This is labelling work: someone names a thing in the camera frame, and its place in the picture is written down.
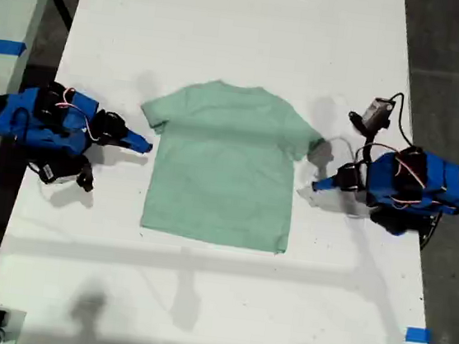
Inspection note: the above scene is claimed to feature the pale green T-shirt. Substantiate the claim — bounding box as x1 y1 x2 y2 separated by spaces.
125 70 330 259

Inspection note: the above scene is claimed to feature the long blue tape strip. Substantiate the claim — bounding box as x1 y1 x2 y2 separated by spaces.
0 40 29 58

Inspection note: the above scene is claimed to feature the black metal bar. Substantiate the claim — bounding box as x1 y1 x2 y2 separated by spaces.
46 0 77 33

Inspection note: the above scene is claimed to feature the square blue tape patch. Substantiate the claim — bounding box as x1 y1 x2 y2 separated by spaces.
405 326 433 344

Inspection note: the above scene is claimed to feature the black camera stalk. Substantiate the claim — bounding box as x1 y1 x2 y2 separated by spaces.
356 128 380 172

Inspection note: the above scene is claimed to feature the black camera box white label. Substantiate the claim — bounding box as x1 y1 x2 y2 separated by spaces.
36 157 79 188

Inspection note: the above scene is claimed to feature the grey black camera box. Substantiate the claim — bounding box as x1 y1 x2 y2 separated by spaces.
346 93 396 138

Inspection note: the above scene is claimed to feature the long black camera cable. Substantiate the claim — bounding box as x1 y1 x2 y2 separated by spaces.
383 91 422 148

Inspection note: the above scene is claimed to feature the silver metal bracket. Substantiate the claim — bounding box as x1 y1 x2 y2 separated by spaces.
0 306 28 344

